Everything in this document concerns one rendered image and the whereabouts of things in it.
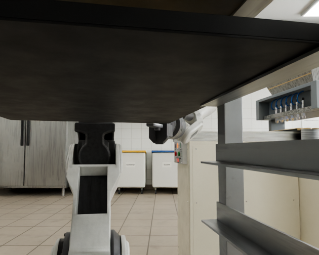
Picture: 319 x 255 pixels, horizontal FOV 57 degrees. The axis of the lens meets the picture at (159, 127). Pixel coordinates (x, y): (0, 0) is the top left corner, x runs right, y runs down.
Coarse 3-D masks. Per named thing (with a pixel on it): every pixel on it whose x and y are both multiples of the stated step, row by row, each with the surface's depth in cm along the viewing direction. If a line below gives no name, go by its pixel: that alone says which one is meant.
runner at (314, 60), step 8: (304, 56) 22; (312, 56) 22; (288, 64) 24; (296, 64) 24; (304, 64) 24; (312, 64) 24; (272, 72) 26; (280, 72) 26; (288, 72) 26; (296, 72) 26; (256, 80) 29; (264, 80) 29; (272, 80) 29; (280, 80) 29; (240, 88) 33; (248, 88) 33; (256, 88) 33; (224, 96) 38; (232, 96) 38; (240, 96) 38; (200, 104) 47; (208, 104) 45; (216, 104) 45
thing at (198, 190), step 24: (192, 144) 172; (192, 168) 171; (216, 168) 173; (192, 192) 170; (216, 192) 172; (264, 192) 177; (288, 192) 179; (192, 216) 169; (216, 216) 171; (264, 216) 176; (288, 216) 178; (192, 240) 168; (216, 240) 170
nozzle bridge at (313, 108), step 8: (296, 88) 184; (304, 88) 179; (312, 88) 169; (272, 96) 212; (280, 96) 206; (296, 96) 198; (304, 96) 190; (312, 96) 169; (256, 104) 236; (264, 104) 233; (272, 104) 228; (288, 104) 207; (312, 104) 169; (256, 112) 236; (264, 112) 232; (272, 112) 228; (288, 112) 199; (296, 112) 190; (312, 112) 186; (272, 120) 234; (288, 120) 238; (272, 128) 234; (280, 128) 235
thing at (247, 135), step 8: (200, 136) 174; (208, 136) 175; (216, 136) 176; (248, 136) 179; (256, 136) 180; (264, 136) 181; (272, 136) 182; (280, 136) 182; (288, 136) 183; (296, 136) 184
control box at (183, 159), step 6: (174, 144) 199; (186, 144) 177; (174, 150) 199; (180, 150) 181; (186, 150) 177; (174, 156) 199; (180, 156) 181; (186, 156) 176; (180, 162) 180; (186, 162) 176
